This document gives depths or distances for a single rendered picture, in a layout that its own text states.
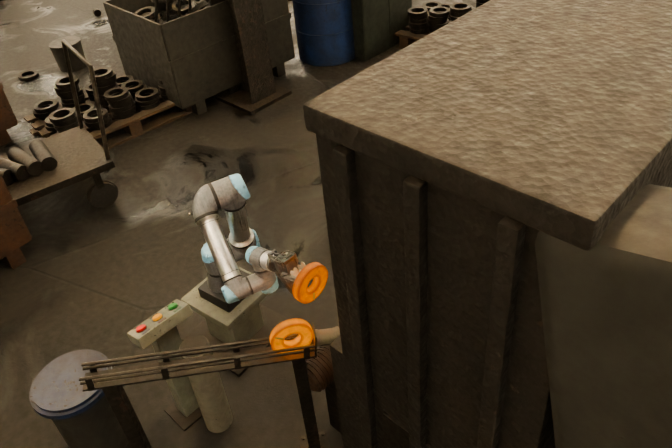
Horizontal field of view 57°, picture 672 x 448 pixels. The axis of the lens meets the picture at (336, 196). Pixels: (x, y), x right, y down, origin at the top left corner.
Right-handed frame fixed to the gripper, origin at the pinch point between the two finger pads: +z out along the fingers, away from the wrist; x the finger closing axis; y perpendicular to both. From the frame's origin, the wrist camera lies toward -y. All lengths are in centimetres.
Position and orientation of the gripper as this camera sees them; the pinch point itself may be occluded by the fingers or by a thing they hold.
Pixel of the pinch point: (309, 279)
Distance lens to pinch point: 223.8
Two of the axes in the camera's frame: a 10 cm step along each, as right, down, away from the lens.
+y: -2.8, -8.6, -4.3
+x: 6.8, -5.0, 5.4
